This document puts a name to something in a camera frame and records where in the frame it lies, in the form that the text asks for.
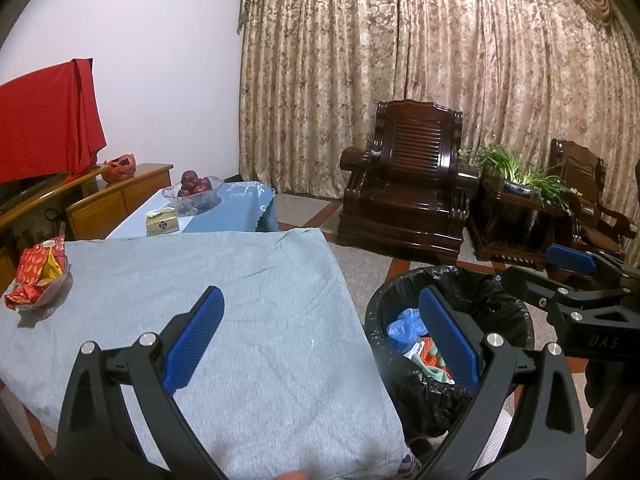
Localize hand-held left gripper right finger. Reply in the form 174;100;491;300
418;284;588;480

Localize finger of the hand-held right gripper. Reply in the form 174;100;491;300
546;244;640;292
502;267;632;327

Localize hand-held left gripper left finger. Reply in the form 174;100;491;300
54;285;227;480

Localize green rubber glove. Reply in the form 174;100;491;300
415;360;456;386

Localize blue plastic bag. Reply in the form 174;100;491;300
386;307;430;356

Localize black lined waste bin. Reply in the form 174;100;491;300
365;265;535;443

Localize dark wooden side table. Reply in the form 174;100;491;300
467;170;576;271

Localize grey tablecloth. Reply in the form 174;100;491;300
0;228;407;480

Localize potted green plant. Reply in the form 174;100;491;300
472;144;576;211

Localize dark wooden armchair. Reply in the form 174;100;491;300
542;138;640;261
336;99;481;266

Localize gold tissue box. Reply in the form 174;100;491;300
145;206;180;237

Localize white floral cloth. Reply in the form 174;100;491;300
395;452;426;480

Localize glass fruit bowl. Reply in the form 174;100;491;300
161;175;225;211

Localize light blue tablecloth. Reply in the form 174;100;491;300
107;181;279;241

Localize glass snack bowl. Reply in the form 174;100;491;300
4;255;73;313

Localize yellow snack packet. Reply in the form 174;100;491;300
40;255;66;283

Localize wooden television cabinet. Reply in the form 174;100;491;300
0;162;174;301

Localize large red snack packet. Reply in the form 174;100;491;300
15;245;56;286

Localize red plastic bag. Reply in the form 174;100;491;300
101;154;137;183

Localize red cloth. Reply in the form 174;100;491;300
0;58;107;185

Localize beige patterned curtain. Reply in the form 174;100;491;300
236;0;640;211

